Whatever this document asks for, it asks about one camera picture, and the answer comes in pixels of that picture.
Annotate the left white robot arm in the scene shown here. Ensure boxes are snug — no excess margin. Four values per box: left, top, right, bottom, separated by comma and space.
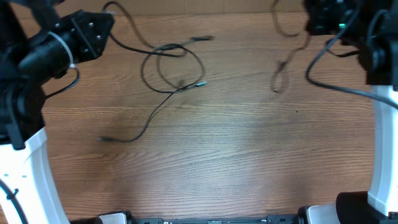
1, 1, 114, 223

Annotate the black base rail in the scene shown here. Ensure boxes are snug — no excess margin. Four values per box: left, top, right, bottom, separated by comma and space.
69, 211, 308, 224

